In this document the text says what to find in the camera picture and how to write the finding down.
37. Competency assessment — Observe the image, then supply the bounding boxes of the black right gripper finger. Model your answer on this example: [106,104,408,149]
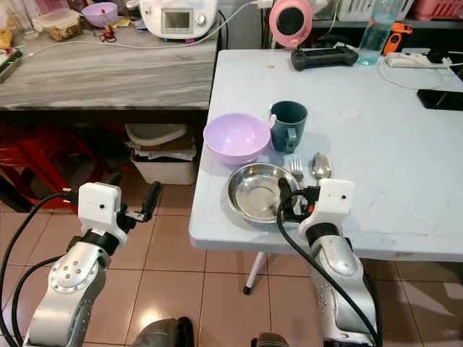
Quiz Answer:
[278,177,295,220]

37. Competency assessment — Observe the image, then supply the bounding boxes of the steel fork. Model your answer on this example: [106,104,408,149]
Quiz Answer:
[288,153,306,181]

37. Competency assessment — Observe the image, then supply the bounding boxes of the white plastic storage box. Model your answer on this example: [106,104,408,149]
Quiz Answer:
[130,146,190,185]

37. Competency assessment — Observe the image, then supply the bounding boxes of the stainless steel plate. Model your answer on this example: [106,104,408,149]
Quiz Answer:
[226,163,301,223]

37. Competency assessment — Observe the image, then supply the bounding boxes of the steel spoon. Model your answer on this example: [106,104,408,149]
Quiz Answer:
[311,152,333,180]

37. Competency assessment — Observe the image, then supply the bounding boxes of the white plastic basin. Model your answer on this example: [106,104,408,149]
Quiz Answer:
[124,123,187,147]

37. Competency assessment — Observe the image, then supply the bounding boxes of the dark teal mug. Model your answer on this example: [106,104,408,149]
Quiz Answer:
[269,100,308,153]

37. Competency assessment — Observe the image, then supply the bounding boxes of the large purple plastic bowl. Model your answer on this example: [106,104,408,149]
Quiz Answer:
[203,113,272,167]

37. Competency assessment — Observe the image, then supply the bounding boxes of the red plastic stool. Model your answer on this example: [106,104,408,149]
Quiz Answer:
[0,123,77,214]

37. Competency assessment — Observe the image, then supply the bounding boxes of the white folding table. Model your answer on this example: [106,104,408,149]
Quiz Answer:
[188,49,463,296]

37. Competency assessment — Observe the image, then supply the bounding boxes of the grey marble counter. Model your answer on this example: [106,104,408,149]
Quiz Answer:
[0,33,218,214]

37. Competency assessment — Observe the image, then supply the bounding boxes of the robot left leg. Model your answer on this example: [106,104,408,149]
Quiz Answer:
[132,317,195,347]

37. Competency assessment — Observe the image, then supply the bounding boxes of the black handheld device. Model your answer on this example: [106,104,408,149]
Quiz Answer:
[290,45,359,72]

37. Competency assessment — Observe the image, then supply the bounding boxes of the small red item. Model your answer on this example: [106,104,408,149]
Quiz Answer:
[98,25,120,43]

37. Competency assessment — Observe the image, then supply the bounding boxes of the green tray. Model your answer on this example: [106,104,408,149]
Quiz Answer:
[0,48,24,82]

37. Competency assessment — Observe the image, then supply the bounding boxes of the clear plastic food container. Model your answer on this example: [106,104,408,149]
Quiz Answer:
[41,9,84,41]

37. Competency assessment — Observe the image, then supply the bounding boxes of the small purple bowl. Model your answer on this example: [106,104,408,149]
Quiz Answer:
[82,2,119,29]

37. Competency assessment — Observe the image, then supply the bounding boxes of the black flat phone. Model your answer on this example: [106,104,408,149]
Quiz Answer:
[417,89,463,111]

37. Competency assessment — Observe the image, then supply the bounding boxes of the white appliance with display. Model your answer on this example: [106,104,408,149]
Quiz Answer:
[139,0,219,40]

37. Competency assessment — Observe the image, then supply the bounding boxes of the pink round appliance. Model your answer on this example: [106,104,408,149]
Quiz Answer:
[269,0,313,49]

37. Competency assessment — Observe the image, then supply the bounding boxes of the white power strip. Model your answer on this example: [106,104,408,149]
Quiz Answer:
[385,49,453,69]

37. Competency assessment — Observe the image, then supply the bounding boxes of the yellow fruit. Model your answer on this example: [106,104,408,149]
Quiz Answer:
[0,27,15,50]

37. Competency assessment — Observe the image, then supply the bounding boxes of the blue water bottle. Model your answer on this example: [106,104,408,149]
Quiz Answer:
[357,0,402,67]

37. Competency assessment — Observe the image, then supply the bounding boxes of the clear glass jar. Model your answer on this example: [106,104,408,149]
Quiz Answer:
[11,0,44,37]

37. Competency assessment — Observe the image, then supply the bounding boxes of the orange hand tool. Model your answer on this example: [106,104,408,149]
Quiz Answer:
[382,22,413,56]

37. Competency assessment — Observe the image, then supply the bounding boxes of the white plastic basket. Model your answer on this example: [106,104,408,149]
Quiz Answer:
[336,0,381,21]

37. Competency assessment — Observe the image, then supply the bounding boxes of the pink plastic basket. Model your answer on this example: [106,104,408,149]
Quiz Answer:
[411,0,463,21]

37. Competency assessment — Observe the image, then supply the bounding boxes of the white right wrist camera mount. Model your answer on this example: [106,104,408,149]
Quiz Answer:
[317,179,355,226]

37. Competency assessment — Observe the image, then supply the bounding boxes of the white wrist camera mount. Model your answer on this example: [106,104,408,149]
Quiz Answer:
[78,182,122,238]
[317,179,355,226]

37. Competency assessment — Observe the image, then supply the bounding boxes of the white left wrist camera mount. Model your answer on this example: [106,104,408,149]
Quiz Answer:
[78,182,122,238]

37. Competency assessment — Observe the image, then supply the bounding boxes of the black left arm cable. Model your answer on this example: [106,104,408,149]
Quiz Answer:
[0,189,80,347]

